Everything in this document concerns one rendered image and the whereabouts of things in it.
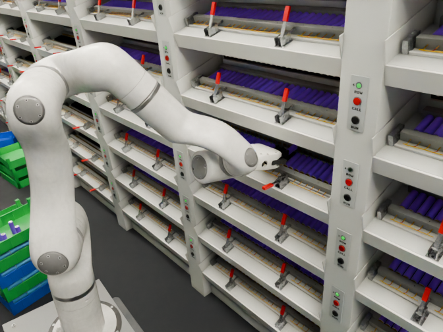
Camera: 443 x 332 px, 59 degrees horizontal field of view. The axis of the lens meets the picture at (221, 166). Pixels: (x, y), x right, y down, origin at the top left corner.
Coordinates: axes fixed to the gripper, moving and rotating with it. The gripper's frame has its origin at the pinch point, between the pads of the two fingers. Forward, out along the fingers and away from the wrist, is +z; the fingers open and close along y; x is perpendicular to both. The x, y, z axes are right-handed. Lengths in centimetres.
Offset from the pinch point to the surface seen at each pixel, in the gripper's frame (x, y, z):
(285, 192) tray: 8.4, -7.9, -5.0
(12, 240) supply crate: 62, 92, -50
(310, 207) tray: 9.3, -17.2, -5.2
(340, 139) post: -12.5, -24.5, -11.2
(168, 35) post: -29, 40, -16
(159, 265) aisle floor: 82, 70, 11
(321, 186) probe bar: 3.7, -16.9, -1.8
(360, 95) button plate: -23.4, -28.3, -14.3
